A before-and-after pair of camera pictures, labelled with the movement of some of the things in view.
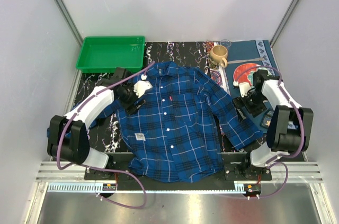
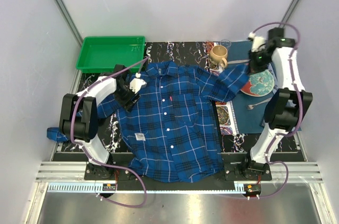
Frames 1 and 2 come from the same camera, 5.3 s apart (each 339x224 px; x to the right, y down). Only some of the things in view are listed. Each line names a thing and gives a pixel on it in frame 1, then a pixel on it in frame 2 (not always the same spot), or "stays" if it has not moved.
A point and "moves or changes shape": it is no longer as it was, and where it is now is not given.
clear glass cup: [225, 43] stays
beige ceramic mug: [218, 54] stays
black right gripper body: [252, 102] → [258, 61]
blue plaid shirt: [172, 119] moves or changes shape
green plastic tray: [105, 54] stays
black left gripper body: [127, 101] stays
